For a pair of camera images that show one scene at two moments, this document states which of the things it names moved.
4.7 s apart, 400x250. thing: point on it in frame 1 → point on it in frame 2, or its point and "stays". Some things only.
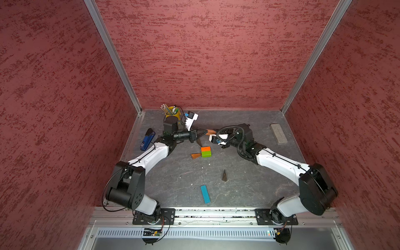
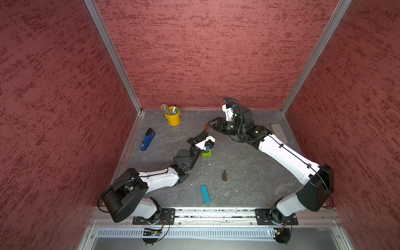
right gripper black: (226, 130) → (220, 125)
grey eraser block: (278, 134) stays
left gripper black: (194, 134) → (199, 138)
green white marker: (175, 109) stays
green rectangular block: (205, 154) stays
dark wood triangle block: (224, 176) stays
